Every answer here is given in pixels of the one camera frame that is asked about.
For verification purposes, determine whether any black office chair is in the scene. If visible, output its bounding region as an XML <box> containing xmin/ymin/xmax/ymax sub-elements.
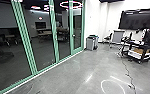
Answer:
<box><xmin>103</xmin><ymin>32</ymin><xmax>113</xmax><ymax>45</ymax></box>

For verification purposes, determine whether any grey rolling whiteboard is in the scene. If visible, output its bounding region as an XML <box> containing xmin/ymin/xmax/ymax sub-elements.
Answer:
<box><xmin>109</xmin><ymin>29</ymin><xmax>126</xmax><ymax>50</ymax></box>

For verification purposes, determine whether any large black wall screen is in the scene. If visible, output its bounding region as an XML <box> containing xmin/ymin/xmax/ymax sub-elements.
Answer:
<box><xmin>118</xmin><ymin>7</ymin><xmax>150</xmax><ymax>31</ymax></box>

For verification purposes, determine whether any green framed glass partition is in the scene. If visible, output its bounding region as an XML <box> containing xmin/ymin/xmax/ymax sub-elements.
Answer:
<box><xmin>0</xmin><ymin>0</ymin><xmax>87</xmax><ymax>94</ymax></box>

